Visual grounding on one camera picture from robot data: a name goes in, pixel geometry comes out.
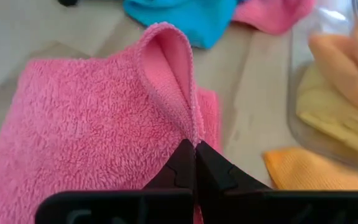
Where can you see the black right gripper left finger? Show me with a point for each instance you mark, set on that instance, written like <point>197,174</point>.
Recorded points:
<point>179,168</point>

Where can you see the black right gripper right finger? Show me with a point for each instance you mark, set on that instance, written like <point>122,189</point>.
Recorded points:
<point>216,174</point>

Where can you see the pink microfiber towel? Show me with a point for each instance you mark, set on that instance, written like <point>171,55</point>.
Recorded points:
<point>272,15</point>
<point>89,124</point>

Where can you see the yellow microfiber towel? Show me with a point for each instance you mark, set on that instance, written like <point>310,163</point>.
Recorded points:
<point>331,115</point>

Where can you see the blue microfiber towel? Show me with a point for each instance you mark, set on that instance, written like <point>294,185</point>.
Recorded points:
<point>182,18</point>

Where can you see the orange microfiber towel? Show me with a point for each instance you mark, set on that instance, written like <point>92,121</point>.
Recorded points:
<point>337,62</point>
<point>306,171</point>

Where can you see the clear plastic bin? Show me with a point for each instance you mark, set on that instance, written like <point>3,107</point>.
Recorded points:
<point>303,25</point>

